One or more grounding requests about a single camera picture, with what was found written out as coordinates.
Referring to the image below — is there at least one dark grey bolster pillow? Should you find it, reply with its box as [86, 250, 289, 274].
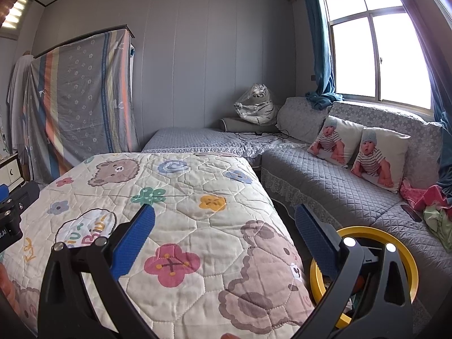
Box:
[221, 115, 279, 135]

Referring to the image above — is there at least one white TV cabinet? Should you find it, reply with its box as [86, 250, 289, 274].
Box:
[0, 152, 22, 193]

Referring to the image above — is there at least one black cable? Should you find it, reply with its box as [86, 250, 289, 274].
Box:
[236, 131, 290, 142]

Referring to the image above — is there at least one dark curtain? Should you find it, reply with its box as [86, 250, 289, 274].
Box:
[383, 0, 452, 198]

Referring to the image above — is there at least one grey quilted sofa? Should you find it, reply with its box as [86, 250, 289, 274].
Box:
[141, 97, 452, 325]

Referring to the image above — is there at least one baby print pillow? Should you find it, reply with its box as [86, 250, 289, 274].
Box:
[351, 127, 412, 194]
[307, 115, 366, 169]

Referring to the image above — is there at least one blue curtain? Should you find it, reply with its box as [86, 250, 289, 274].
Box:
[301, 0, 344, 110]

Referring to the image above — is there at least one window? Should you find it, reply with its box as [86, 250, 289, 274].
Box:
[323, 0, 436, 112]

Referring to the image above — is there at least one light grey hanging cloth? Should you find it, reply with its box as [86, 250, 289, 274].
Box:
[7, 55, 36, 156]

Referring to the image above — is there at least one pink cloth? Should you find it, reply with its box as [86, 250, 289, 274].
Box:
[399, 178, 447, 216]

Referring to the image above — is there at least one plush tiger in plastic bag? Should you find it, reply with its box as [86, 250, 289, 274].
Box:
[234, 83, 275, 125]

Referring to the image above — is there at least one striped grey bed sheet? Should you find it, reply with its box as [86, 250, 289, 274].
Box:
[26, 25, 140, 184]

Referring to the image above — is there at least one light green cloth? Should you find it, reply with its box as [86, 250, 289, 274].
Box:
[422, 205, 452, 251]

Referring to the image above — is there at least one grey quilted sofa cushion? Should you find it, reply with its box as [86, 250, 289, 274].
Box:
[275, 97, 333, 144]

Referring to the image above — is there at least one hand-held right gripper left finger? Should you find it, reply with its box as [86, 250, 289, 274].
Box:
[37, 204, 158, 339]

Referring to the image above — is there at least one black phone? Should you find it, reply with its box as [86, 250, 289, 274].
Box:
[401, 204, 422, 223]

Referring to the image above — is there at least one yellow trash bin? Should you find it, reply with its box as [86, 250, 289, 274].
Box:
[309, 226, 419, 330]

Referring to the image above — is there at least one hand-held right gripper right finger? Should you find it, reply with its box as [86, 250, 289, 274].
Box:
[295, 204, 414, 339]

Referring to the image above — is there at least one bear and flower printed quilt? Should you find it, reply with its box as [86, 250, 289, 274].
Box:
[0, 152, 316, 339]

